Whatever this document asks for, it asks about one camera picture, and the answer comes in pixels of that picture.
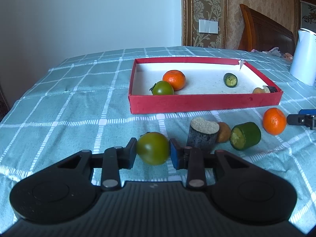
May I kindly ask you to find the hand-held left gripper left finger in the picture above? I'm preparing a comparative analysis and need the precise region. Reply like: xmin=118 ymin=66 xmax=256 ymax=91
xmin=57 ymin=138 xmax=137 ymax=191

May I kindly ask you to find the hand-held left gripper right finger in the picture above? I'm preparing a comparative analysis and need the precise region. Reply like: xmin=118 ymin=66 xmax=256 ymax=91
xmin=170 ymin=138 xmax=251 ymax=191

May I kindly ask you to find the green tomato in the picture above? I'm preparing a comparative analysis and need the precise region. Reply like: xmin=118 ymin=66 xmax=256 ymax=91
xmin=149 ymin=80 xmax=175 ymax=96
xmin=136 ymin=132 xmax=171 ymax=166

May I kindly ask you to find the mandarin orange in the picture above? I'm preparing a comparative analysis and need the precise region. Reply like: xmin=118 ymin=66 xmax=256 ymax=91
xmin=162 ymin=70 xmax=186 ymax=91
xmin=262 ymin=107 xmax=287 ymax=136

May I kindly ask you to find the green cucumber cylinder piece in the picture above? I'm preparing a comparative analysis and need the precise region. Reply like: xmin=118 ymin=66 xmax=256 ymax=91
xmin=229 ymin=122 xmax=261 ymax=151

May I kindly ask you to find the red cardboard box tray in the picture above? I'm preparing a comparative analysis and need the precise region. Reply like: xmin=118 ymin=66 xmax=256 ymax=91
xmin=128 ymin=57 xmax=283 ymax=115

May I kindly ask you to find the green cucumber end piece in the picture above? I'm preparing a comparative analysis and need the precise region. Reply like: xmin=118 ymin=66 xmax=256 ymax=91
xmin=223 ymin=73 xmax=238 ymax=87

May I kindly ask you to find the white electric kettle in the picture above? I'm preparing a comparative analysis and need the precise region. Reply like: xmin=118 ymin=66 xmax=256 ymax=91
xmin=289 ymin=29 xmax=316 ymax=87

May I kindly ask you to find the teal checked tablecloth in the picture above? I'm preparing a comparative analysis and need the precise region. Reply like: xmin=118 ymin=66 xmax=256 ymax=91
xmin=0 ymin=46 xmax=316 ymax=230

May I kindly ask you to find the brown wooden headboard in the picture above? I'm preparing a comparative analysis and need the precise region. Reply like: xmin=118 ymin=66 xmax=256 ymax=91
xmin=237 ymin=4 xmax=296 ymax=56

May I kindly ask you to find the dark framed wall picture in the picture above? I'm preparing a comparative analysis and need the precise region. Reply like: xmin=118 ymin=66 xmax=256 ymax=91
xmin=299 ymin=0 xmax=316 ymax=30

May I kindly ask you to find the white wall light switch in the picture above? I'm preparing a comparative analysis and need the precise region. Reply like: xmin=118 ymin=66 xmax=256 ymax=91
xmin=199 ymin=19 xmax=219 ymax=34

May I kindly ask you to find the gold ornate wall frame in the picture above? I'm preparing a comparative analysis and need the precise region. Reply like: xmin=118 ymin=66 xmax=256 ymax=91
xmin=181 ymin=0 xmax=228 ymax=49

